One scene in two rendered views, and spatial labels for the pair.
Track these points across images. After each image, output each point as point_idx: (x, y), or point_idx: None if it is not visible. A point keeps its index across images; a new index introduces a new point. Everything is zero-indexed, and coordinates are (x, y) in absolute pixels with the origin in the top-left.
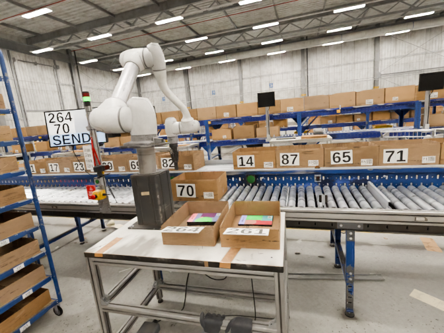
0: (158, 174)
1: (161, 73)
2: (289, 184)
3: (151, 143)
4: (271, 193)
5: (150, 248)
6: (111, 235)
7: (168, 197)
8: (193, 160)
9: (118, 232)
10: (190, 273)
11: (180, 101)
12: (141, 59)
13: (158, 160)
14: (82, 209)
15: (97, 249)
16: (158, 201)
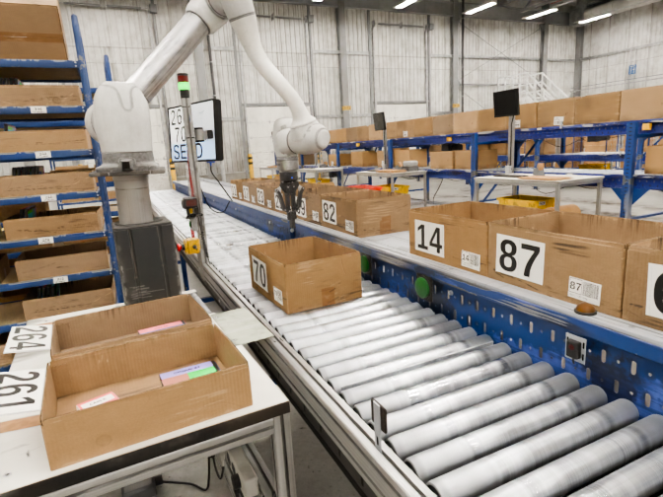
0: (126, 228)
1: (238, 24)
2: (505, 335)
3: (112, 170)
4: None
5: (41, 351)
6: (86, 312)
7: (160, 276)
8: (358, 215)
9: (99, 310)
10: (297, 439)
11: (281, 82)
12: (206, 1)
13: (320, 203)
14: (194, 262)
15: (36, 323)
16: (121, 278)
